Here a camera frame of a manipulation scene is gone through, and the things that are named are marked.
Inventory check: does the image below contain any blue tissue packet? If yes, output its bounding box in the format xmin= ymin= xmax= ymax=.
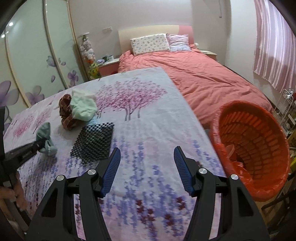
xmin=87 ymin=117 xmax=99 ymax=126

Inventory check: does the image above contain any yellow green plush toy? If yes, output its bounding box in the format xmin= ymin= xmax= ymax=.
xmin=88 ymin=62 xmax=101 ymax=79

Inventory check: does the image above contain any white wire shelf rack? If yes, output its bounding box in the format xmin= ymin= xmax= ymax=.
xmin=273 ymin=88 xmax=295 ymax=137

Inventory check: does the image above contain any teal small cloth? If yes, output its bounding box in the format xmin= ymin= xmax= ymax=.
xmin=36 ymin=122 xmax=57 ymax=156

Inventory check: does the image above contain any stuffed toy column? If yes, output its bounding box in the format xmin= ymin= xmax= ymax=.
xmin=79 ymin=33 xmax=95 ymax=64

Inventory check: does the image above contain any white mug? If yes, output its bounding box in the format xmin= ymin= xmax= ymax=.
xmin=107 ymin=55 xmax=114 ymax=62

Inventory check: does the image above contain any red brown plaid cloth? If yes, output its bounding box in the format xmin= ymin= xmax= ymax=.
xmin=59 ymin=94 xmax=79 ymax=131

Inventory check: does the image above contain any person's hand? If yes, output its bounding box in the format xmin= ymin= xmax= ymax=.
xmin=1 ymin=172 xmax=28 ymax=212

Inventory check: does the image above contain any salmon pink bed duvet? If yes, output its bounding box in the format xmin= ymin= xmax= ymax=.
xmin=118 ymin=47 xmax=273 ymax=129

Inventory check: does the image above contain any floral pink tree tablecloth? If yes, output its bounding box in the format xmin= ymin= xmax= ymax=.
xmin=4 ymin=68 xmax=225 ymax=240

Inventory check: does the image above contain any pink striped curtain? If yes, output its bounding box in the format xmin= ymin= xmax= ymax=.
xmin=253 ymin=1 xmax=295 ymax=92

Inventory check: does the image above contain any floral sliding wardrobe door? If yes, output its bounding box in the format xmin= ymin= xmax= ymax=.
xmin=1 ymin=1 xmax=86 ymax=128

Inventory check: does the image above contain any far side nightstand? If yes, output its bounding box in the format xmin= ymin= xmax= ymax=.
xmin=200 ymin=50 xmax=217 ymax=61

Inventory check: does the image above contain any orange plastic trash basket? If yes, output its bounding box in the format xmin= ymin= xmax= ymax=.
xmin=210 ymin=101 xmax=290 ymax=202

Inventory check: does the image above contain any pink white nightstand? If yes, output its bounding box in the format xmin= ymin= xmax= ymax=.
xmin=99 ymin=58 xmax=119 ymax=77

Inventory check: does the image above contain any black mesh net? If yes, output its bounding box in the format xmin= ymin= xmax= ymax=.
xmin=70 ymin=123 xmax=114 ymax=165

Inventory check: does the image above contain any white floral pillow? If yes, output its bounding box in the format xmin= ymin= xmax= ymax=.
xmin=130 ymin=33 xmax=170 ymax=56

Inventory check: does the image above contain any light green towel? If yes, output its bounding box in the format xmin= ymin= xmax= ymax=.
xmin=70 ymin=89 xmax=98 ymax=121

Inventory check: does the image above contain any pink striped pillow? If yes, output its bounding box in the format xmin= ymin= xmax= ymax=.
xmin=166 ymin=34 xmax=191 ymax=52

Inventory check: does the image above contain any cream pink headboard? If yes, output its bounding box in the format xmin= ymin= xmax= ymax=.
xmin=117 ymin=24 xmax=195 ymax=57

